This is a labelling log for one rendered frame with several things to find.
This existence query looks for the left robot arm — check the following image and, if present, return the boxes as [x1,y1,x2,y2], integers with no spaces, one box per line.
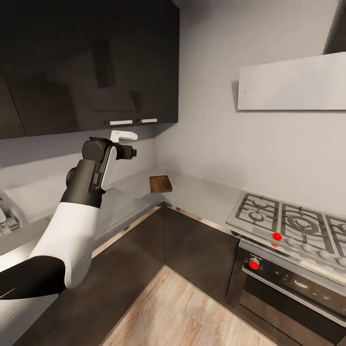
[0,131,138,346]

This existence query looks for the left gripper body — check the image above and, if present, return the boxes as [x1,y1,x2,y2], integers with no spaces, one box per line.
[113,143,133,160]

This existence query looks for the cutting board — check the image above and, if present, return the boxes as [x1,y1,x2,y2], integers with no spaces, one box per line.
[149,175,173,192]

